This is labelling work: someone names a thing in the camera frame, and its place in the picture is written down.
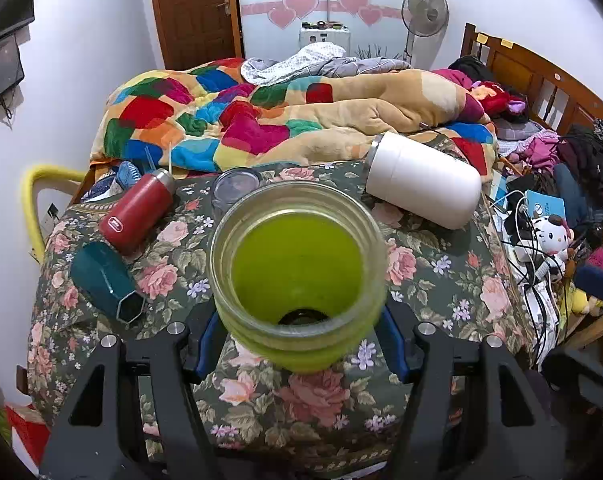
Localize wall-mounted television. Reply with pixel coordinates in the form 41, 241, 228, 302
0, 0, 36, 113

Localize grey white bedsheet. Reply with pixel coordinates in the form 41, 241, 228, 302
240, 42, 413, 87

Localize white appliance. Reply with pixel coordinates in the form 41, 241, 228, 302
298, 21, 353, 55

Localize red thermos bottle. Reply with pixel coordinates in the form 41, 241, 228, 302
98, 168, 177, 257

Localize green glass cup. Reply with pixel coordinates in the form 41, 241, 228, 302
210, 180, 388, 374

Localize white cat plush toy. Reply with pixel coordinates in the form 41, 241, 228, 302
531, 214, 575, 261

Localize tan plush blanket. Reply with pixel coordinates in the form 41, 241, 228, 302
261, 67, 487, 153

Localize floral tablecloth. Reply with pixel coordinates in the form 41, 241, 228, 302
26, 157, 537, 478

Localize blue patterned slipper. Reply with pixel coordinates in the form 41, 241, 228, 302
116, 160, 144, 192

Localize pile of clothes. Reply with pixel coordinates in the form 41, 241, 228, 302
449, 55, 603, 221

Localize standing electric fan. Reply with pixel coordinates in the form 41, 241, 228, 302
400, 0, 450, 65

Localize clear round lid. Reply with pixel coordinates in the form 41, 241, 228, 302
212, 168, 263, 221

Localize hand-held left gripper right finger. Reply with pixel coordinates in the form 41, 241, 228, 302
379, 300, 567, 480

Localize teal hexagonal bottle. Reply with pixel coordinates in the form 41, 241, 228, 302
70, 241, 147, 324

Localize colourful patchwork blanket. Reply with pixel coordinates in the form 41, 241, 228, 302
90, 58, 498, 176

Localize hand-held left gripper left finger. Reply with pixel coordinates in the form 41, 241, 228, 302
40, 308, 222, 480

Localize yellow chair frame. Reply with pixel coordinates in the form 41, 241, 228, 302
22, 164, 88, 265

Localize blue white box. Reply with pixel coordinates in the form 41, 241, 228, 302
524, 190, 566, 228

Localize brown wooden door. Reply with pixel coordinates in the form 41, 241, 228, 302
148, 0, 245, 72

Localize white power strip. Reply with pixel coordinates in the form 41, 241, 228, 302
501, 220, 557, 281

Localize white thermos bottle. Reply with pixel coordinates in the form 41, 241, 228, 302
364, 131, 483, 231

